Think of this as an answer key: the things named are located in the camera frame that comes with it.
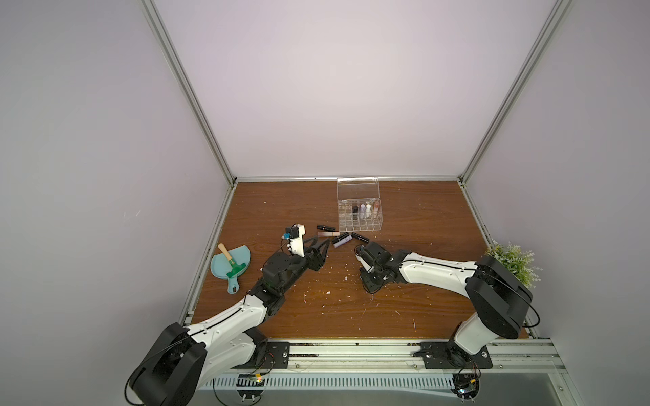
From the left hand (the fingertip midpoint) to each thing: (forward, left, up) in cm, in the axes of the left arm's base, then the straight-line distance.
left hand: (327, 240), depth 76 cm
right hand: (-3, -14, -18) cm, 23 cm away
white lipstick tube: (+24, -16, -15) cm, 32 cm away
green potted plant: (-6, -57, -1) cm, 57 cm away
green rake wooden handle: (-1, +34, -18) cm, 39 cm away
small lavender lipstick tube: (+11, -5, -18) cm, 22 cm away
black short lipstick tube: (+23, -11, -16) cm, 30 cm away
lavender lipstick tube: (+23, -14, -15) cm, 31 cm away
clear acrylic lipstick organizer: (+25, -12, -13) cm, 31 cm away
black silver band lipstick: (+12, -12, -18) cm, 25 cm away
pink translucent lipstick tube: (+23, -19, -14) cm, 33 cm away
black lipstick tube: (+17, +2, -18) cm, 24 cm away
